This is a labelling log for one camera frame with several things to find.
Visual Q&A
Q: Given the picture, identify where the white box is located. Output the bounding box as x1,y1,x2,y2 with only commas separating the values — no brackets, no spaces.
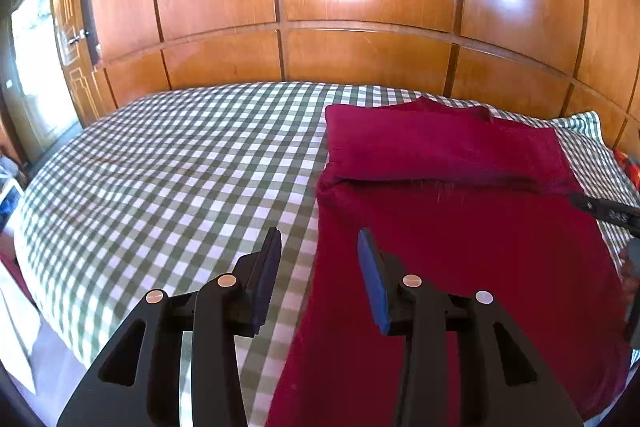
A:
0,182,24,234

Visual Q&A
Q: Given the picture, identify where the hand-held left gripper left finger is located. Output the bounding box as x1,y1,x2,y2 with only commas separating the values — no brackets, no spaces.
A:
56,227,283,427

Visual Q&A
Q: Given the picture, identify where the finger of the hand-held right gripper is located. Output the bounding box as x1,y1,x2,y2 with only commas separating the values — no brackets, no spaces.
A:
567,191,640,239

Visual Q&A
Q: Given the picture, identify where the panelled wooden door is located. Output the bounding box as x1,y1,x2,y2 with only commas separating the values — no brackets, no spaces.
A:
49,0,118,128

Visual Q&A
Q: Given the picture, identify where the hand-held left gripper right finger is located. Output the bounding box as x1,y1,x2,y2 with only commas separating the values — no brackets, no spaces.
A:
356,228,585,427

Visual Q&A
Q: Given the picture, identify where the white cloth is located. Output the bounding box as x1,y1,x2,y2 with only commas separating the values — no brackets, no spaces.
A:
0,257,42,394

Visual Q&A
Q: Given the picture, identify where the dark red sweater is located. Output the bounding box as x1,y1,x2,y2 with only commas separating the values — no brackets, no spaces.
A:
265,97,632,427

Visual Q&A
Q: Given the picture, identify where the multicolour plaid pillow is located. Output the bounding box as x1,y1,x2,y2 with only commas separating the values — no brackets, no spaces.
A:
612,149,640,195

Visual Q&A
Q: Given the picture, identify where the green white checkered bed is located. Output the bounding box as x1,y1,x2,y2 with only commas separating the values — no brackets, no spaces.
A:
12,82,640,427

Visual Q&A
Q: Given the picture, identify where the bright window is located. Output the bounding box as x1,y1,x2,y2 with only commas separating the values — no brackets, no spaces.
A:
0,0,81,160

